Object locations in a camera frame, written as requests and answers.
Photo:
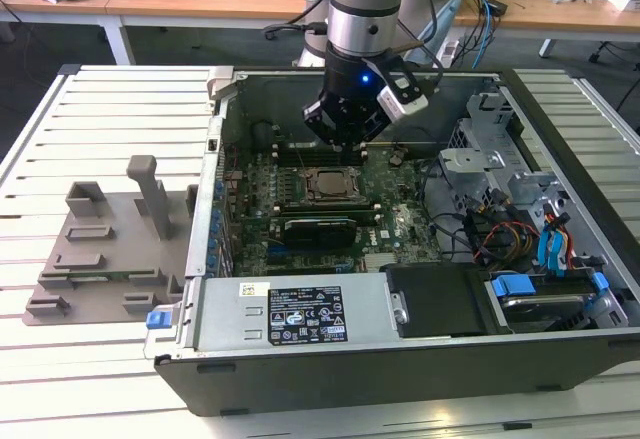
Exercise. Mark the grey parts rack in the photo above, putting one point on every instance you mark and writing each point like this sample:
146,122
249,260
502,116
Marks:
130,259

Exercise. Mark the black RAM slot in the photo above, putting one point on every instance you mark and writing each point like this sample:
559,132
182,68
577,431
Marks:
310,146
310,151
312,157
325,205
325,213
325,209
315,162

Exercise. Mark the hard disk in blue carrier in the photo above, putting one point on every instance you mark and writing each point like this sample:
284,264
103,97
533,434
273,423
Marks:
515,286

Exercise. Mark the small black adapter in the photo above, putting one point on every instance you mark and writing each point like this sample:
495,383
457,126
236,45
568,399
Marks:
497,7

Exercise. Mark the thin metal locking lever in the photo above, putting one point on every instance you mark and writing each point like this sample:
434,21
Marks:
300,156

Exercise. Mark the black disk bay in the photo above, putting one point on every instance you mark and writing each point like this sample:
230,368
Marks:
435,304

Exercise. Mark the green RAM stick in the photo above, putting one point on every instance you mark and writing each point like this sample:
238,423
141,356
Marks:
115,275

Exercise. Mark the CPU socket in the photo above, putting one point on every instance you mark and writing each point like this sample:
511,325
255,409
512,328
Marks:
310,199

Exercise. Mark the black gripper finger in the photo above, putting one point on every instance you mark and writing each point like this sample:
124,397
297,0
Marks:
375,129
320,121

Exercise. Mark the green motherboard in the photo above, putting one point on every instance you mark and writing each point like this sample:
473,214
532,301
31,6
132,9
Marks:
400,224

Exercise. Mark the white power adapter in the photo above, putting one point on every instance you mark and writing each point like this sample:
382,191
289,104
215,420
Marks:
448,54

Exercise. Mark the silver metal drive cage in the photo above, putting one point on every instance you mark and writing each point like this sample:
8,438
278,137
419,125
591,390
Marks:
470,159

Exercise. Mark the black PC case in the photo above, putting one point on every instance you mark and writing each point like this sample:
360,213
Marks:
350,384

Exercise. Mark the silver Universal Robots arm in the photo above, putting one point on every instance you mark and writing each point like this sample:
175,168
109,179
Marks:
362,4

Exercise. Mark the silver power supply unit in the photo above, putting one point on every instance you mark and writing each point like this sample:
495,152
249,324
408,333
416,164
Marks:
225,309

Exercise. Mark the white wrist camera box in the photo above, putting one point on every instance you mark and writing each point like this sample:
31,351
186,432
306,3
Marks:
400,104

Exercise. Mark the blue plastic latch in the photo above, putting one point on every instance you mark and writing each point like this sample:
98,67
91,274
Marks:
159,320

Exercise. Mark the black graphics card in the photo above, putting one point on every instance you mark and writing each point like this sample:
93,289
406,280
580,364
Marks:
320,233

